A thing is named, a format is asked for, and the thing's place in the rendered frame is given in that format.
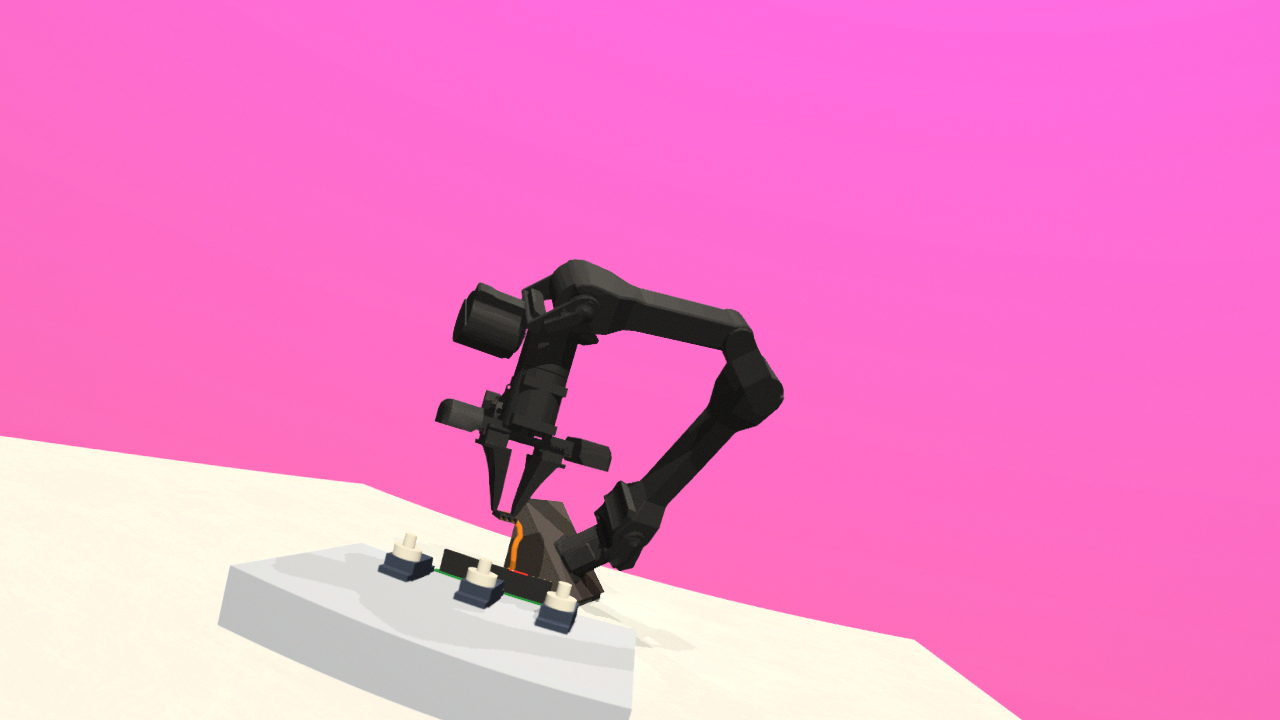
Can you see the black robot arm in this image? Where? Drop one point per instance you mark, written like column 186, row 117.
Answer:
column 589, row 300

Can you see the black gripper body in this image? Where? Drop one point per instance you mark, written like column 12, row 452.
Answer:
column 533, row 403

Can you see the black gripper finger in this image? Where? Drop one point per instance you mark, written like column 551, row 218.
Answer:
column 497, row 459
column 536, row 471

